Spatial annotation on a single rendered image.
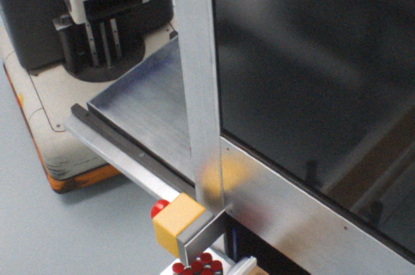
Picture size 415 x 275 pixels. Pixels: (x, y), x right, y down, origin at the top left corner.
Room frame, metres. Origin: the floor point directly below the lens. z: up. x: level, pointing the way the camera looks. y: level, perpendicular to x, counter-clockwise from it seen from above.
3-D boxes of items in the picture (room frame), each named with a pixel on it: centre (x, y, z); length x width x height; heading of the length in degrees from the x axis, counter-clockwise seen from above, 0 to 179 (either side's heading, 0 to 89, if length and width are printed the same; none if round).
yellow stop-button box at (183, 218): (0.71, 0.05, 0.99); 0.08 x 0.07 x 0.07; 43
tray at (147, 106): (1.04, 0.02, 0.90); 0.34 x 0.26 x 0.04; 42
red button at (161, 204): (0.74, 0.08, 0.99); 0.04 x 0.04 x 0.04; 43
